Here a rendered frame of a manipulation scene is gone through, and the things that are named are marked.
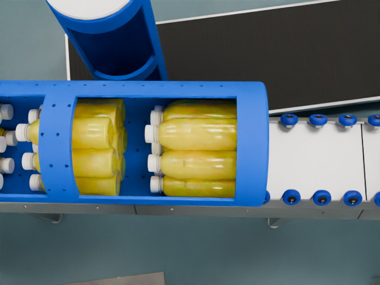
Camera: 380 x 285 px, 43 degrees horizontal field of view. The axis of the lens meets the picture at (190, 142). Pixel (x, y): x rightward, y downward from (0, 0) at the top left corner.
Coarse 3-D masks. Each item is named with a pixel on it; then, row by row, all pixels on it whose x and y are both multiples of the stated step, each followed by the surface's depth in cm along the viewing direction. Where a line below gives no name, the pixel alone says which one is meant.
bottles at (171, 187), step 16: (0, 128) 121; (0, 144) 113; (16, 144) 123; (32, 144) 113; (112, 144) 110; (160, 144) 112; (0, 160) 118; (0, 176) 114; (32, 176) 112; (160, 176) 111; (80, 192) 109; (96, 192) 109; (112, 192) 109; (160, 192) 110; (176, 192) 108; (192, 192) 108; (208, 192) 108; (224, 192) 108
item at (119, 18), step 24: (144, 0) 136; (72, 24) 130; (96, 24) 128; (120, 24) 132; (144, 24) 179; (96, 48) 187; (120, 48) 201; (144, 48) 202; (96, 72) 167; (120, 72) 216; (144, 72) 168
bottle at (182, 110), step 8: (176, 104) 110; (184, 104) 109; (192, 104) 109; (200, 104) 109; (208, 104) 109; (216, 104) 109; (224, 104) 109; (232, 104) 108; (160, 112) 109; (168, 112) 108; (176, 112) 107; (184, 112) 107; (192, 112) 107; (200, 112) 107; (208, 112) 106; (216, 112) 106; (224, 112) 106; (232, 112) 106; (160, 120) 108
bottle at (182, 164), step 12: (168, 156) 104; (180, 156) 104; (192, 156) 104; (204, 156) 103; (216, 156) 103; (228, 156) 103; (156, 168) 106; (168, 168) 104; (180, 168) 103; (192, 168) 103; (204, 168) 103; (216, 168) 103; (228, 168) 103
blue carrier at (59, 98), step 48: (0, 96) 103; (48, 96) 101; (96, 96) 101; (144, 96) 101; (192, 96) 100; (240, 96) 99; (48, 144) 97; (144, 144) 124; (240, 144) 95; (0, 192) 117; (48, 192) 102; (144, 192) 116; (240, 192) 100
